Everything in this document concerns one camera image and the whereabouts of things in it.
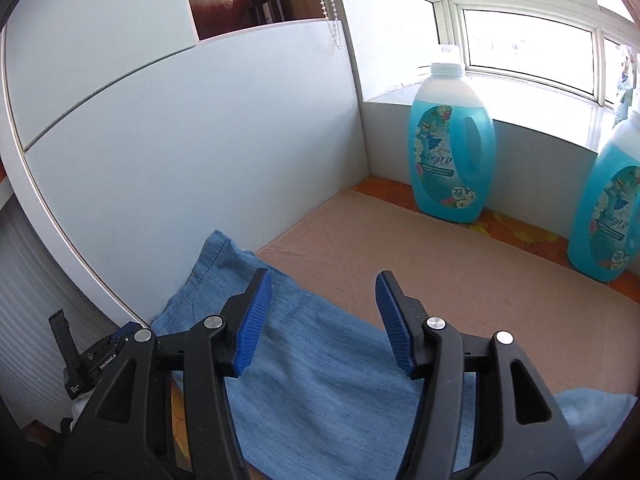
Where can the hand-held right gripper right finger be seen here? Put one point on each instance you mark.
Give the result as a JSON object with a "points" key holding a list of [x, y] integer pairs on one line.
{"points": [[394, 322]]}

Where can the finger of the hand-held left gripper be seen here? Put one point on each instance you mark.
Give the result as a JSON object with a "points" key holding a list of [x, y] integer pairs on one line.
{"points": [[124, 333]]}

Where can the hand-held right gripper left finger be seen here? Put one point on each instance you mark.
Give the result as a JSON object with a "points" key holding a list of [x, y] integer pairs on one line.
{"points": [[254, 317]]}

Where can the blue denim pants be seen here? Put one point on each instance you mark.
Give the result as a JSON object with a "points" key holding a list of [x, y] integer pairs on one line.
{"points": [[310, 390]]}

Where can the white ribbed panel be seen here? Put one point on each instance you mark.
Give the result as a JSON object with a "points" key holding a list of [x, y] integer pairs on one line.
{"points": [[30, 285]]}

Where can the orange floral mattress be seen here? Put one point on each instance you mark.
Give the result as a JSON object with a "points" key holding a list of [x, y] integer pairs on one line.
{"points": [[525, 232]]}

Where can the blue detergent bottle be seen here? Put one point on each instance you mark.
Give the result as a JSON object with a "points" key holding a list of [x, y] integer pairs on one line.
{"points": [[610, 210], [440, 170]]}

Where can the white cabinet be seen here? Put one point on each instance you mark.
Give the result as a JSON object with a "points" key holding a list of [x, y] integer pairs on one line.
{"points": [[175, 135]]}

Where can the light blue cloth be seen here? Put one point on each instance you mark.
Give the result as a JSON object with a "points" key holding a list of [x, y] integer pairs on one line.
{"points": [[595, 420]]}

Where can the dark small bottle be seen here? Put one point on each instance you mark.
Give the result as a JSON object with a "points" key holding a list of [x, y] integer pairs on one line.
{"points": [[256, 12], [274, 7]]}

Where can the brown ceramic vase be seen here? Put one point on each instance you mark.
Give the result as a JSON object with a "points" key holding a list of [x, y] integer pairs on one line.
{"points": [[215, 5]]}

